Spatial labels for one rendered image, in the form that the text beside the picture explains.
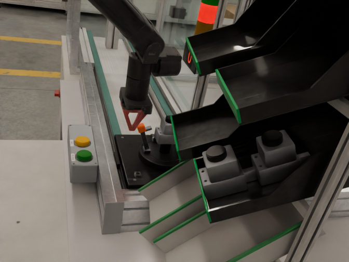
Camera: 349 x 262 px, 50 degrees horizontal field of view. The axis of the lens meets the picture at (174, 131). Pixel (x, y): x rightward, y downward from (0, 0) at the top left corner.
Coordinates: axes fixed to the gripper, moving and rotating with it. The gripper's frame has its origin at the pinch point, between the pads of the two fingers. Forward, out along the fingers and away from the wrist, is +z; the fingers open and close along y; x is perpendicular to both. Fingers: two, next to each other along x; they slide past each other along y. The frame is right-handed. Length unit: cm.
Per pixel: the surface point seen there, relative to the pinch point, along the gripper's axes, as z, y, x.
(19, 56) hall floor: 108, 327, 53
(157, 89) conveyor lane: 12, 50, -20
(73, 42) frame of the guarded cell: 6, 81, 11
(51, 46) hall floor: 109, 369, 21
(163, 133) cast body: 0.6, -2.0, -8.2
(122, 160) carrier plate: 9.2, -1.9, 1.8
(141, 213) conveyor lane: 14.2, -16.8, -0.9
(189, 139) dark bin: -14.0, -27.4, -4.7
